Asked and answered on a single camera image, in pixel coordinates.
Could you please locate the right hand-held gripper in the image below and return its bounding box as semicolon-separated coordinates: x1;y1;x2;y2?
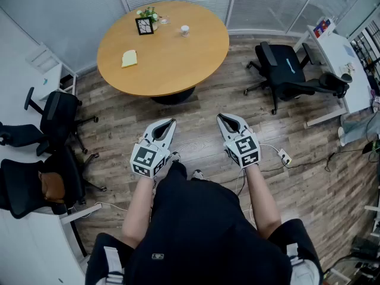
217;113;262;169

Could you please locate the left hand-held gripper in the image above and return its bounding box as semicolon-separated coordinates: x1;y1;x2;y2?
129;118;178;179

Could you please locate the person's left forearm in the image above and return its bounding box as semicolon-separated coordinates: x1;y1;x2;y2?
121;175;158;249

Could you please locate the person's right forearm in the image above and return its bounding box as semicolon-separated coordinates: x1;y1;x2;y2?
245;163;282;240

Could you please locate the black table base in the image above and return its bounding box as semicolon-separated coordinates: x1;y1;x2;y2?
150;86;197;106

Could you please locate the white power strip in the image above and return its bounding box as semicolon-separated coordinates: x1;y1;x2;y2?
278;148;293;164

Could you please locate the black office chair teal strip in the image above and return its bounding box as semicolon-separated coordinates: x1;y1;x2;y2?
243;41;353;115

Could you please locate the slice of bread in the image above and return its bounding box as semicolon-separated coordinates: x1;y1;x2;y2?
121;49;138;68

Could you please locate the person's black clothing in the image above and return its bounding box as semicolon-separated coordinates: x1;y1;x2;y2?
84;160;324;285

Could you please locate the brown leather bag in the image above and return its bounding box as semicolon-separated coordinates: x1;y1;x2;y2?
38;171;66;204

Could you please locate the vase of artificial daisies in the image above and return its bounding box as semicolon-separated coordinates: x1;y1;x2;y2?
136;7;160;31

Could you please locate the floral printed item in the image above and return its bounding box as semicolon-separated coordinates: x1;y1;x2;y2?
339;62;356;76

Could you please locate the white desk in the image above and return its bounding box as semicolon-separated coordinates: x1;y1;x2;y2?
0;202;103;285
0;9;78;124
293;24;375;127

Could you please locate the black and green device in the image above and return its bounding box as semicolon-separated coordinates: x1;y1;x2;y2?
362;140;380;157

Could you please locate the black shelf rack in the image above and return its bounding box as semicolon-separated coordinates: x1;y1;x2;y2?
350;19;380;71

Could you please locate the black cable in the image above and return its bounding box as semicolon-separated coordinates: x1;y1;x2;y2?
261;148;372;173

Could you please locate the black picture frame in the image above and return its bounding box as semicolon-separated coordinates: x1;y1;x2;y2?
135;16;154;36

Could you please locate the white shoulder strap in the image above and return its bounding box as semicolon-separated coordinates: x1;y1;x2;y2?
103;246;124;285
286;242;320;285

